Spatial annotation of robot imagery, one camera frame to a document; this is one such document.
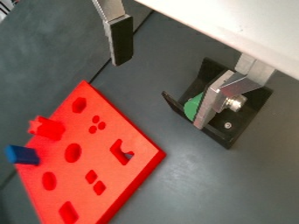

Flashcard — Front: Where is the blue rounded peg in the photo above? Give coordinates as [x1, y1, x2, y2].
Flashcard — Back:
[4, 145, 40, 165]

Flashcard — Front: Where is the red star peg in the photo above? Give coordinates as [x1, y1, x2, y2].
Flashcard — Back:
[28, 115, 65, 141]

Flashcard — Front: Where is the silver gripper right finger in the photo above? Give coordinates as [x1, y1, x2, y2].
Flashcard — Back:
[192, 53, 276, 130]

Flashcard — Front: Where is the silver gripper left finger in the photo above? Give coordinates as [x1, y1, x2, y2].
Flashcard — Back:
[92, 0, 133, 66]

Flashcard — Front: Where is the green cylinder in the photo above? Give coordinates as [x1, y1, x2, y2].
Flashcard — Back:
[183, 93, 203, 121]

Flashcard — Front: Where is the black curved cradle holder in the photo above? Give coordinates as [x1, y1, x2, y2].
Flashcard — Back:
[163, 55, 275, 148]

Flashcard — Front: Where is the red shape sorter box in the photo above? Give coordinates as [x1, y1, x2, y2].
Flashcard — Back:
[16, 81, 164, 224]

